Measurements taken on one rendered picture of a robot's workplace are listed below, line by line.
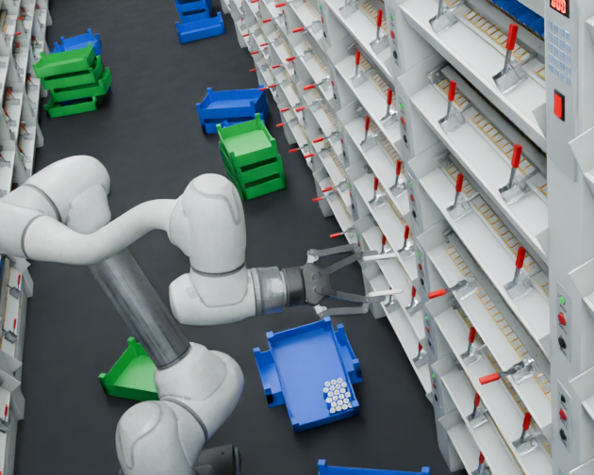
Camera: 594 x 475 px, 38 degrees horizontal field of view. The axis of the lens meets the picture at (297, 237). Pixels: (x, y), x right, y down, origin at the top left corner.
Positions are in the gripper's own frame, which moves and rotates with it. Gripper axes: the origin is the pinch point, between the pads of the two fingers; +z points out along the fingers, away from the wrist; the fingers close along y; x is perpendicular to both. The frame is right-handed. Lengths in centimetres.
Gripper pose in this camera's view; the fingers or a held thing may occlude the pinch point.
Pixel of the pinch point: (384, 274)
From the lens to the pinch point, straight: 169.1
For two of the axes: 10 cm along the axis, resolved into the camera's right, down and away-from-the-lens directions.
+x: -1.5, 1.8, 9.7
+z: 9.8, -1.2, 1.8
